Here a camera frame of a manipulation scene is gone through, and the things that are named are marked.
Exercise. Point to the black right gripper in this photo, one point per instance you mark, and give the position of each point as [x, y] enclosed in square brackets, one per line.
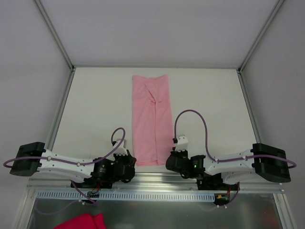
[172, 163]

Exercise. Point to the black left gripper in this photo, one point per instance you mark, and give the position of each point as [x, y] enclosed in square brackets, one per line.
[130, 164]

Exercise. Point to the pink t-shirt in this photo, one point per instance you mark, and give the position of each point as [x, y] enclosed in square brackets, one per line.
[152, 125]

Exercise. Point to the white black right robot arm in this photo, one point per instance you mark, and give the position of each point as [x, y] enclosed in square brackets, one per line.
[263, 161]

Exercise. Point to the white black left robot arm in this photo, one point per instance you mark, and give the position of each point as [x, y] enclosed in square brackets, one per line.
[33, 157]

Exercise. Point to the red t-shirt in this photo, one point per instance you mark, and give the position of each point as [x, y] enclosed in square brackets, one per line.
[84, 221]

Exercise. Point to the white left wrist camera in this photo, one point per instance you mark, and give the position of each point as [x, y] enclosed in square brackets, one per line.
[120, 147]

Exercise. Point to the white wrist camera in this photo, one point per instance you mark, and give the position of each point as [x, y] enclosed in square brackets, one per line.
[181, 143]
[120, 147]

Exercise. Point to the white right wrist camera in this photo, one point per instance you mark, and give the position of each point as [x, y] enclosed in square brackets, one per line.
[181, 143]

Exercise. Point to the aluminium mounting rail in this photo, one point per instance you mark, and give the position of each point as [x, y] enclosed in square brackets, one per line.
[154, 182]

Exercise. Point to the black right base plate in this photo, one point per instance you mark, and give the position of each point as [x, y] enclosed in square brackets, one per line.
[210, 185]

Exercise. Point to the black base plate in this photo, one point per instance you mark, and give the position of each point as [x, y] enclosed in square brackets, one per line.
[210, 185]
[92, 183]

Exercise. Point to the slotted white cable duct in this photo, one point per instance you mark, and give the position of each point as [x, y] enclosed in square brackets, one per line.
[127, 195]

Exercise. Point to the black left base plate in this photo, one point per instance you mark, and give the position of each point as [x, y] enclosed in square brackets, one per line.
[92, 183]

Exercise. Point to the right aluminium frame post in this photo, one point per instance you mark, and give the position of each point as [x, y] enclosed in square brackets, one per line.
[266, 25]

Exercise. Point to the aluminium frame post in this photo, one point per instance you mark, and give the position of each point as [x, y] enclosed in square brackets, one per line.
[49, 25]
[266, 25]

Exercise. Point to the left aluminium frame post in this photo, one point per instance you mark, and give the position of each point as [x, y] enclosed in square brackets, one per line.
[49, 25]

